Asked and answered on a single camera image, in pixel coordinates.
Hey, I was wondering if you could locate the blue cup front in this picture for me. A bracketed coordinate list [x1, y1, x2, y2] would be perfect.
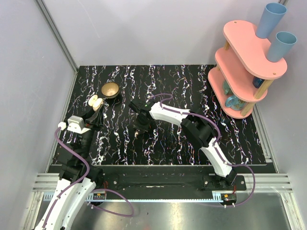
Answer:
[266, 31, 297, 62]

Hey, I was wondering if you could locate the pink three-tier shelf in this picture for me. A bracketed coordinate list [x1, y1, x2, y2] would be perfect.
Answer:
[208, 20, 287, 119]

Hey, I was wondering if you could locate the blue cup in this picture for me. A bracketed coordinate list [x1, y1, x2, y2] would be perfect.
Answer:
[256, 3, 287, 39]
[266, 31, 297, 62]

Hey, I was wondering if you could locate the blue cup rear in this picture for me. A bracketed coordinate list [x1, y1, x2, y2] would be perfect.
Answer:
[256, 3, 287, 39]

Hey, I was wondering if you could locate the cream earbud charging case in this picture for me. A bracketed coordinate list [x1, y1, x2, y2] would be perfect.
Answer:
[88, 94, 104, 111]

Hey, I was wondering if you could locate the green ceramic mug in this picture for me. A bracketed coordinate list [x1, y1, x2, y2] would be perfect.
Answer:
[223, 80, 233, 95]

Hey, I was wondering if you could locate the blue patterned mug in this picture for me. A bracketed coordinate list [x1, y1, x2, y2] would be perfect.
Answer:
[225, 95, 246, 111]

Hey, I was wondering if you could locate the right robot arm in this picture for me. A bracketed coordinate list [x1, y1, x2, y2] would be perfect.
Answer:
[129, 99, 237, 190]

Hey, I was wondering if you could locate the gold patterned ceramic bowl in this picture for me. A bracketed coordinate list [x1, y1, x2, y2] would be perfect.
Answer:
[101, 82, 119, 99]

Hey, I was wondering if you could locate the aluminium frame rail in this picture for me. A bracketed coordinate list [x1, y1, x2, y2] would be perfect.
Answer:
[34, 0, 79, 72]

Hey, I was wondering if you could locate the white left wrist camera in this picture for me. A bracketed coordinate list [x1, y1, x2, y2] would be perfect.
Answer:
[67, 115, 90, 134]

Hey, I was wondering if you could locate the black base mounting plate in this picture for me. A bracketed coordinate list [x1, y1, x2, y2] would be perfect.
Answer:
[96, 165, 247, 201]

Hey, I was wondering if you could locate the dark blue object on shelf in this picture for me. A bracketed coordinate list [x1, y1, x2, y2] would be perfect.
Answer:
[252, 77, 264, 89]

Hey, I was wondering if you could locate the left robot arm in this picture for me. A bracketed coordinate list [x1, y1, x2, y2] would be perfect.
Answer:
[35, 100, 104, 230]

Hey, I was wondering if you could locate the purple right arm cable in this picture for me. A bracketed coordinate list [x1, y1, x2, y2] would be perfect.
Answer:
[151, 93, 256, 208]

